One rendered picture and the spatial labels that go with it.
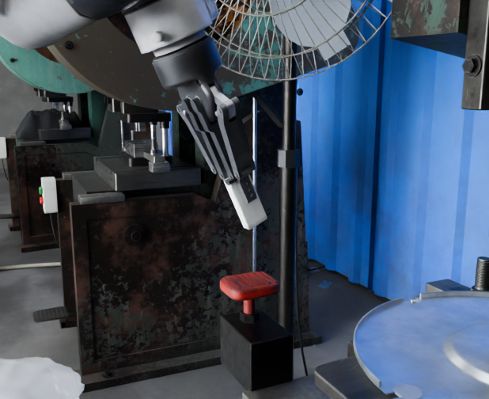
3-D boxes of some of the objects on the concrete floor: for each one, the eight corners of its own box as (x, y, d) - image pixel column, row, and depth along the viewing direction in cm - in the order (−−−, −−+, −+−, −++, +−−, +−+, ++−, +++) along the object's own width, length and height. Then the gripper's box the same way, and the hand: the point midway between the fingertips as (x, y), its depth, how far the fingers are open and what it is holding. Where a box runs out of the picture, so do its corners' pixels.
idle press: (5, 266, 315) (-26, -77, 279) (-11, 226, 400) (-37, -41, 363) (250, 231, 386) (250, -46, 349) (191, 203, 471) (187, -22, 434)
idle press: (49, 438, 166) (-6, -253, 129) (29, 312, 254) (-7, -120, 218) (460, 343, 225) (502, -150, 188) (327, 267, 313) (339, -78, 277)
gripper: (133, 62, 69) (210, 228, 78) (174, 54, 58) (258, 249, 67) (184, 38, 72) (253, 201, 81) (233, 26, 61) (307, 217, 69)
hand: (245, 199), depth 72 cm, fingers closed
